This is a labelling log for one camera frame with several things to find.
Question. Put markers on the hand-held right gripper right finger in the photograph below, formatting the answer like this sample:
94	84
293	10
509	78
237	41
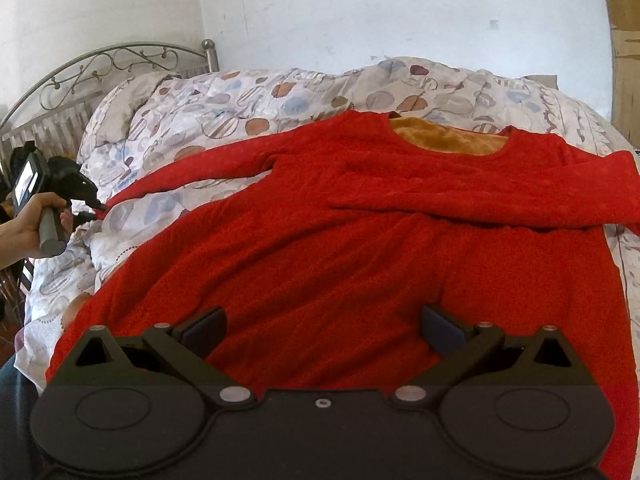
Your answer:
440	332

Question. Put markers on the red knit sweater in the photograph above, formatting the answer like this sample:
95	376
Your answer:
310	260

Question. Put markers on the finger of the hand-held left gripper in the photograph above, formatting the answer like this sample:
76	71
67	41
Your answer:
96	205

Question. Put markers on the person's left forearm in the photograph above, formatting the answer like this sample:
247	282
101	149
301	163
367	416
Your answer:
7	245

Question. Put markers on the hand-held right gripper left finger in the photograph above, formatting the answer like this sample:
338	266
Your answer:
202	329

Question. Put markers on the metal bed headboard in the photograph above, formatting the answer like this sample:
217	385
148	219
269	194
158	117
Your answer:
65	85

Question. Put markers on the printed patterned quilt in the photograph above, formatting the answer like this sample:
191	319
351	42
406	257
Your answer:
190	125

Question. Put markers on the person's dark pants leg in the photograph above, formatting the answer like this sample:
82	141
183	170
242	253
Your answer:
17	425

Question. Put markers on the brown wooden board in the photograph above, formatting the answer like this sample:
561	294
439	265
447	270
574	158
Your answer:
625	35

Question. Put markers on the person's left hand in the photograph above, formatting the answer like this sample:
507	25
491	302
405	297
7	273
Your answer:
32	225

